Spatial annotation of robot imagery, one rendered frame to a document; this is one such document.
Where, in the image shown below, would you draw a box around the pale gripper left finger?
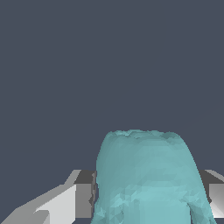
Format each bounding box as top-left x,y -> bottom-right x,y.
0,169 -> 97,224

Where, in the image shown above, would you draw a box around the teal lumpy object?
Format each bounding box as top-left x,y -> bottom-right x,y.
90,129 -> 219,224

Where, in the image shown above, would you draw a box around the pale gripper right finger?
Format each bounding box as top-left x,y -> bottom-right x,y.
198,169 -> 224,219

